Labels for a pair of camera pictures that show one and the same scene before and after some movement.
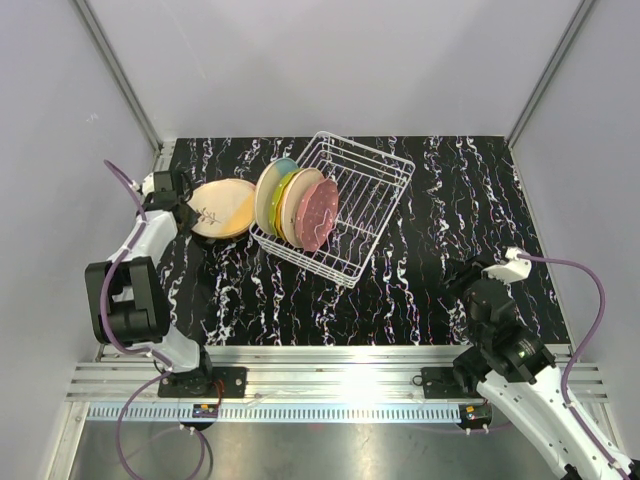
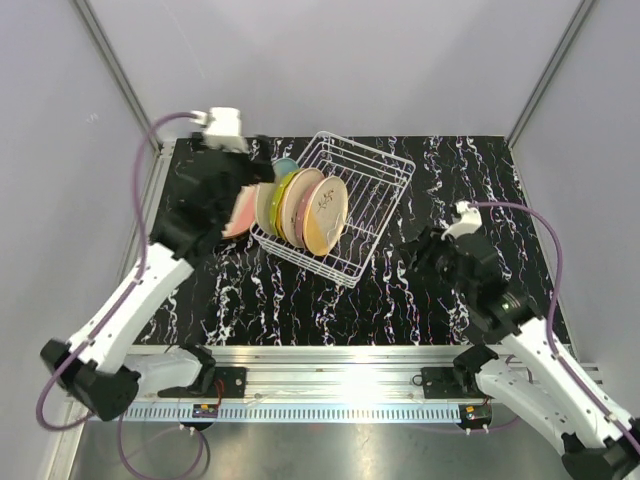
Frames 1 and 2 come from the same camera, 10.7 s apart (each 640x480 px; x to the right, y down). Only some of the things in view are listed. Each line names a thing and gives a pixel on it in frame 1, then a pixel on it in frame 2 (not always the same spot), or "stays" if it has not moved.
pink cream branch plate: (293, 191) stays
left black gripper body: (192, 219) → (244, 171)
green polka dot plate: (278, 196) stays
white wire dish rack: (370, 183) stays
